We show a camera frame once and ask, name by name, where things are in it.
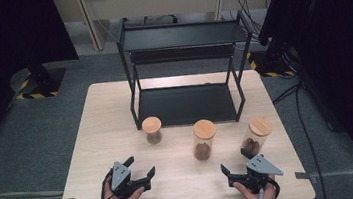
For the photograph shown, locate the black floor cable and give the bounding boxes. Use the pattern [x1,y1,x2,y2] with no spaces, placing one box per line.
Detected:
[269,78,329,199]

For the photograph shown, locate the thick black right gripper cable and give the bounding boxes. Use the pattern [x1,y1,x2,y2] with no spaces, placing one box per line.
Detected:
[266,173,282,199]

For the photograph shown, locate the small glass jar wooden lid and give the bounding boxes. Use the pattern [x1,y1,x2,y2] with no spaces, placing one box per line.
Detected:
[140,114,164,146]

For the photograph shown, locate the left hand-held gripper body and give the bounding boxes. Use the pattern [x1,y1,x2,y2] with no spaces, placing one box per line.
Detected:
[105,157,153,199]

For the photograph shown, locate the tall glass jar wooden lid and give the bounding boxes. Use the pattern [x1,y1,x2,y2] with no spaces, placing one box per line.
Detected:
[236,115,277,158]
[189,117,220,162]

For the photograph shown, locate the stand base with hazard tape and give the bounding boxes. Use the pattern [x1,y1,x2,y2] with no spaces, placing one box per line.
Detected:
[244,45,298,82]
[8,62,69,103]

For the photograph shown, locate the black curtain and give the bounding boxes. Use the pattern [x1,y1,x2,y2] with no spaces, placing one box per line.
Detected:
[0,0,89,158]
[253,0,353,199]

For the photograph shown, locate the black metal shelf rack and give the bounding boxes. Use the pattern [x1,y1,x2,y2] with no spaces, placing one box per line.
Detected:
[113,4,263,135]

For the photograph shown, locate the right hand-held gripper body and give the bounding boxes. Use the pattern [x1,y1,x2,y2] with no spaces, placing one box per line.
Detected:
[224,151,287,198]

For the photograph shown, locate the black power cables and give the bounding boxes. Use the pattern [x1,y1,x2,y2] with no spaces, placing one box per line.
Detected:
[231,0,284,41]

